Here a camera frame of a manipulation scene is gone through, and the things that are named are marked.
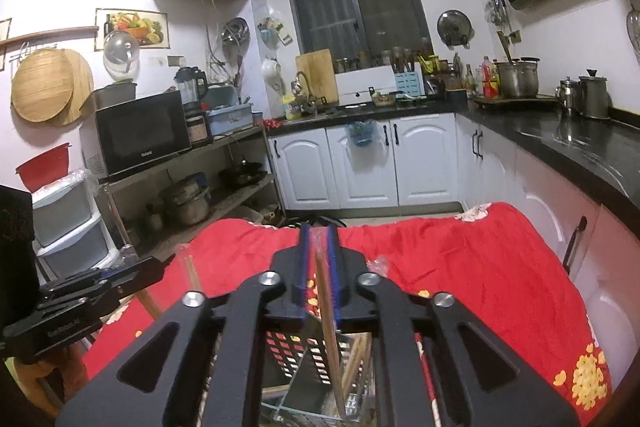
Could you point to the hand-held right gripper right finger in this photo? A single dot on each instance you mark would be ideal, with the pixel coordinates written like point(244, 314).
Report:
point(334, 287)

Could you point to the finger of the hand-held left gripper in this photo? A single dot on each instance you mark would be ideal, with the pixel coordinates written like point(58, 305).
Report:
point(135, 274)
point(75, 279)

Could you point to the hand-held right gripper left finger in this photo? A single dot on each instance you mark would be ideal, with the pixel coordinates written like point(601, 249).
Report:
point(302, 267)

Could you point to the chopstick pair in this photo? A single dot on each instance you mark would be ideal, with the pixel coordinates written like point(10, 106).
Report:
point(190, 267)
point(327, 347)

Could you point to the green plastic utensil basket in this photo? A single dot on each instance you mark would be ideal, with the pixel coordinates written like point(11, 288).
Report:
point(295, 357)

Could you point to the white plastic drawer tower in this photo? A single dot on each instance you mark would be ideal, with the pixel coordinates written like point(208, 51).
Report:
point(70, 227)

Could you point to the stacked steel pots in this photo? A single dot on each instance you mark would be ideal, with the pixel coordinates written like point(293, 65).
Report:
point(185, 204)

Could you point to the metal shelf rack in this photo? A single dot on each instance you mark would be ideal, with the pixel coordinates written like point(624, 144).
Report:
point(225, 202)

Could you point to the black wok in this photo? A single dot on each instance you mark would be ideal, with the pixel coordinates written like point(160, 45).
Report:
point(245, 173)

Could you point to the red plastic basin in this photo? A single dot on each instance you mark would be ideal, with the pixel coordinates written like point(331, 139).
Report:
point(42, 169)

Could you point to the black microwave oven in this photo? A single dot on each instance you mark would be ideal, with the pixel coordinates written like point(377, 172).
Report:
point(140, 134)

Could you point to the red floral blanket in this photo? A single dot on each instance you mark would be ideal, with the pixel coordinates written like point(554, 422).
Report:
point(475, 282)

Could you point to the blue hanging bag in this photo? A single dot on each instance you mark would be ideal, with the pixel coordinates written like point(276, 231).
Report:
point(361, 134)

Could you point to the white lower cabinets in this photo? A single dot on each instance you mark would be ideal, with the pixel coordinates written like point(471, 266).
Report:
point(425, 157)

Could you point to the yellow bottle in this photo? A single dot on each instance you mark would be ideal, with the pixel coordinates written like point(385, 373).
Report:
point(291, 108)

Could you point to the blue dish rack box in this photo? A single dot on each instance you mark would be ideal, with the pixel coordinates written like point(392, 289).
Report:
point(230, 114)

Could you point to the grey baking pan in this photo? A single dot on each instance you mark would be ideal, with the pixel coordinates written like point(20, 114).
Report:
point(112, 94)

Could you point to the steel faucet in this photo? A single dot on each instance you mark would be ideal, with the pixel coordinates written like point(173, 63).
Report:
point(301, 84)

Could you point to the white countertop box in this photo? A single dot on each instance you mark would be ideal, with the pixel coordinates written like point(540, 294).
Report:
point(362, 84)

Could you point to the round wooden board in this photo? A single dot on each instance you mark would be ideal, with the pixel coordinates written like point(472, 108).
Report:
point(84, 87)

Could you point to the wooden cutting board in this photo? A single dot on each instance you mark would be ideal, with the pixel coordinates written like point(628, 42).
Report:
point(317, 74)

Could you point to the black blender jug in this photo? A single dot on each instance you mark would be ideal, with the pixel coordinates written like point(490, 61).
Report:
point(190, 87)

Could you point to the round bamboo tray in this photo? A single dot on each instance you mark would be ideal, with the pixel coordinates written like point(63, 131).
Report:
point(40, 87)

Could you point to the white hanging jug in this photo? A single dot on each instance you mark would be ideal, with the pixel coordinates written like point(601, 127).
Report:
point(271, 72)

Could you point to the blue knife block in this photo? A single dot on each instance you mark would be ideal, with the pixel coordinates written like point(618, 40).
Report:
point(410, 84)

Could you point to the glass pot lid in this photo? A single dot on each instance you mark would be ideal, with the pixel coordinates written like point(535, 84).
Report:
point(121, 52)

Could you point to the hanging steel bowls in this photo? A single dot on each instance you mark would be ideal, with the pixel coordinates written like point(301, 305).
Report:
point(234, 32)

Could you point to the red label oil bottle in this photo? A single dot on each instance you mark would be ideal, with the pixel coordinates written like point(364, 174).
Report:
point(490, 79)

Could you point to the black kitchen countertop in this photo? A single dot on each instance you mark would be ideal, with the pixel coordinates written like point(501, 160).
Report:
point(565, 137)

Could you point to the large steel stockpot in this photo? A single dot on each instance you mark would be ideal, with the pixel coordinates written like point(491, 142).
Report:
point(517, 79)

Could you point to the steel pot lid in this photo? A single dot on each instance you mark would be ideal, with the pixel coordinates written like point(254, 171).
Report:
point(454, 27)

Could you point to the small steel teapot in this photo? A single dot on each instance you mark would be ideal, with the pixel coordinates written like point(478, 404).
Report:
point(567, 96)

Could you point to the steel kettle canister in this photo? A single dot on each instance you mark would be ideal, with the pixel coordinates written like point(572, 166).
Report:
point(593, 97)

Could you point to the fruit wall poster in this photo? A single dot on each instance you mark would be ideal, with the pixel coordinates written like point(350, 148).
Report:
point(132, 28)
point(4, 34)

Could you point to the wooden wall shelf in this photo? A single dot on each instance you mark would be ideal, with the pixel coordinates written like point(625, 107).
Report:
point(50, 34)

